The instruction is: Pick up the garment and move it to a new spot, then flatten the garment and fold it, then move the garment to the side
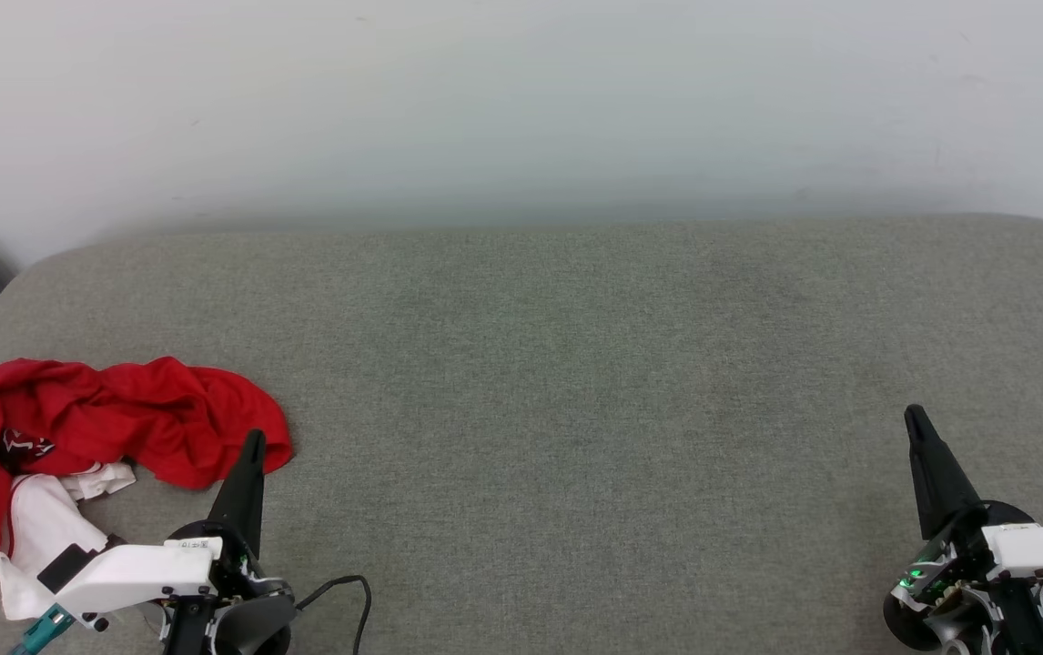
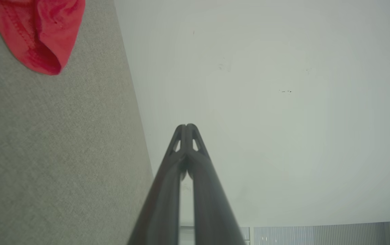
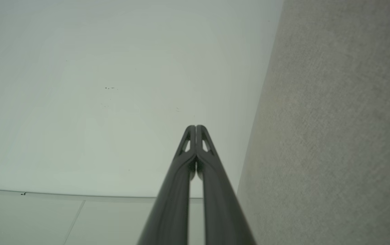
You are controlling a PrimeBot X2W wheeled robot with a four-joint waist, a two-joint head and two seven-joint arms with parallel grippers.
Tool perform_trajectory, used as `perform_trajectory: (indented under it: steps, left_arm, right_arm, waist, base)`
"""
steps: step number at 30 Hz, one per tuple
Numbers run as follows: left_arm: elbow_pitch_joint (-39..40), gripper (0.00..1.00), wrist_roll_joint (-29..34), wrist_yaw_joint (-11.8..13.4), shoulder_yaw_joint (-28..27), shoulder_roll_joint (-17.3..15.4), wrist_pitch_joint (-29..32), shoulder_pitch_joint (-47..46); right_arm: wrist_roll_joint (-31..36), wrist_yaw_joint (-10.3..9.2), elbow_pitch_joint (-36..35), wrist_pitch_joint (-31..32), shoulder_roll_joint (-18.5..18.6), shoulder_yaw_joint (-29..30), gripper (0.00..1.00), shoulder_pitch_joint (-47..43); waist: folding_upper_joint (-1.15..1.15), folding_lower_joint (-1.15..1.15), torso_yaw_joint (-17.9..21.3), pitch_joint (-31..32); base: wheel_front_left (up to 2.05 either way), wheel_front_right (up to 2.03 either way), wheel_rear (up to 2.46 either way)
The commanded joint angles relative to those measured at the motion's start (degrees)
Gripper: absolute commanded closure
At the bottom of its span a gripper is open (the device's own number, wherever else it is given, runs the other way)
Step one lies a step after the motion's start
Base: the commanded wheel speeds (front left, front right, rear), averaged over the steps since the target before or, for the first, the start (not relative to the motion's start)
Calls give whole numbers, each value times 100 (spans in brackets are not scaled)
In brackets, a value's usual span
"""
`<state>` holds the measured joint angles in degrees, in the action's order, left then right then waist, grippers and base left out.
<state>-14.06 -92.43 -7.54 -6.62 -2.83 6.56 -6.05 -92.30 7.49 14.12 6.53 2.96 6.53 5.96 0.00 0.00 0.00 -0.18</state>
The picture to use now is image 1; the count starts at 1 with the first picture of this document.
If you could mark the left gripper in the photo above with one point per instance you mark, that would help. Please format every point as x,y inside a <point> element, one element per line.
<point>239,619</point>

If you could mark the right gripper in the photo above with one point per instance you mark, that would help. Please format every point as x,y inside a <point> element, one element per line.
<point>949,591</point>

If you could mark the red and white basketball jersey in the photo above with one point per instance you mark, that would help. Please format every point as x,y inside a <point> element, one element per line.
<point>167,409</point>

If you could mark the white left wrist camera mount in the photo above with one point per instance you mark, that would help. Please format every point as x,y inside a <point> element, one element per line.
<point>139,569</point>

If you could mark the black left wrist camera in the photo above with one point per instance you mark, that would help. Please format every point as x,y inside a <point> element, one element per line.
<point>62,569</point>

